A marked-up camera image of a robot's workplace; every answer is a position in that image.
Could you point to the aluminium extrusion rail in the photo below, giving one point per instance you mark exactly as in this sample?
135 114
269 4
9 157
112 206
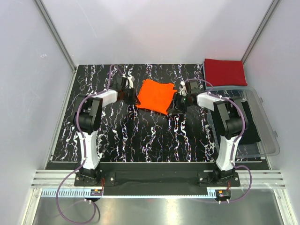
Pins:
256 178

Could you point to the black folded t-shirt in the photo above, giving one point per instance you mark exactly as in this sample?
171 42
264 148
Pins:
250 135

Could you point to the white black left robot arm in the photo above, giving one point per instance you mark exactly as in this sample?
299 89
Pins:
87 121

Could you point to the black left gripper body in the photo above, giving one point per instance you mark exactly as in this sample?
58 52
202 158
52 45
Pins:
129 96

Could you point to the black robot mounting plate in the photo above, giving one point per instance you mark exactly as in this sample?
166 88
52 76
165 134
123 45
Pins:
114 178

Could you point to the red folded t-shirt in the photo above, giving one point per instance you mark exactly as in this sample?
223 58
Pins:
224 72

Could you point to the clear plastic bin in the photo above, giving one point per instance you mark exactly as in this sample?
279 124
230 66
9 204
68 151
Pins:
268 144

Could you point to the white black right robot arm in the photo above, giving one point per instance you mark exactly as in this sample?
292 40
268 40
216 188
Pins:
231 124

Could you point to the slotted cable duct rail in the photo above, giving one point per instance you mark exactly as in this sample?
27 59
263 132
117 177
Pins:
151 193

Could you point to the aluminium frame post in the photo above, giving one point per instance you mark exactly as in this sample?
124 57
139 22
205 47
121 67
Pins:
51 26
260 29

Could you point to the right aluminium frame post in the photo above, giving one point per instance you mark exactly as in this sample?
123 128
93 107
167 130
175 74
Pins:
260 29

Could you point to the left aluminium frame post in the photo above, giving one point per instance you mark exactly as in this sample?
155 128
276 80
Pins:
51 26

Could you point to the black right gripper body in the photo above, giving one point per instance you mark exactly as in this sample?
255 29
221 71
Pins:
183 100

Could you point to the orange t-shirt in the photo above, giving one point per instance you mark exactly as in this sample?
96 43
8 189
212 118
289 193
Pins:
156 96

